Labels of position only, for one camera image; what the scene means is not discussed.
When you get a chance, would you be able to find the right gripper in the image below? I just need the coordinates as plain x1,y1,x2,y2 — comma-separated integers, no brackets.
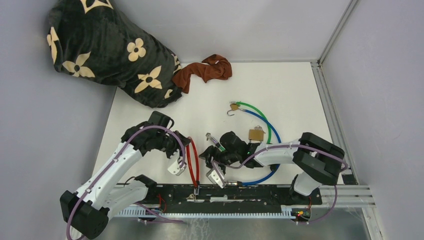
198,145,241,171

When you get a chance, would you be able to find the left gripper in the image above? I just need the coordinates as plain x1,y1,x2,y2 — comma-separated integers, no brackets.
155,130,191,163

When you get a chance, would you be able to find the red cable lock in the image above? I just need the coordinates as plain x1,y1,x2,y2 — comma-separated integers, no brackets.
186,136,200,199

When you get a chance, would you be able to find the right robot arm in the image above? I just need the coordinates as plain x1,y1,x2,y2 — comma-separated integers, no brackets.
198,131,348,204

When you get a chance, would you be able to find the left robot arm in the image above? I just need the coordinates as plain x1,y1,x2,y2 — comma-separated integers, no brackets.
59,111,191,240

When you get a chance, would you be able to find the small brass padlock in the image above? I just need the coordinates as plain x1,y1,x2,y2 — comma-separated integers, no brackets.
226,102,239,117

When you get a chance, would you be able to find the brown towel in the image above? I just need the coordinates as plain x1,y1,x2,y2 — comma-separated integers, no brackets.
172,54,233,94

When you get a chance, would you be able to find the black floral plush blanket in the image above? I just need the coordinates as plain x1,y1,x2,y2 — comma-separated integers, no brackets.
47,0,182,108

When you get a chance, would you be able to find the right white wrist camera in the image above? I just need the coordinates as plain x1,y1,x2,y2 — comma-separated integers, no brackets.
206,168,226,189

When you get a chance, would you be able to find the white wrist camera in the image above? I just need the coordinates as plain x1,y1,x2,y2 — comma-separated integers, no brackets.
167,152,187,176
206,168,226,189

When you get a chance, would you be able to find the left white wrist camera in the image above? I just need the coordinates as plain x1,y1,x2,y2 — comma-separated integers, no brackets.
167,152,187,176

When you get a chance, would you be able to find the blue cable lock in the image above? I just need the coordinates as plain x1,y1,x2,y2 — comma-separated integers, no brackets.
239,108,281,187

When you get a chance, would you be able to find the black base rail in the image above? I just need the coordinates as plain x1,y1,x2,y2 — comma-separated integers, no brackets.
141,184,323,214

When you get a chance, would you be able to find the green cable lock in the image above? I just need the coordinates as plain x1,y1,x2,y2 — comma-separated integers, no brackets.
205,100,273,153

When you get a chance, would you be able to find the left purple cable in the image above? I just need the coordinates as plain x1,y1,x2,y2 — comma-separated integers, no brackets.
65,125,188,240

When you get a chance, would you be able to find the white cable duct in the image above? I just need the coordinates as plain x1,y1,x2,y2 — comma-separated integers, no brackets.
115,204,296,220

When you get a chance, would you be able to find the aluminium frame rail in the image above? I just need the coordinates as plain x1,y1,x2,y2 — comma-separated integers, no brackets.
310,0,376,209

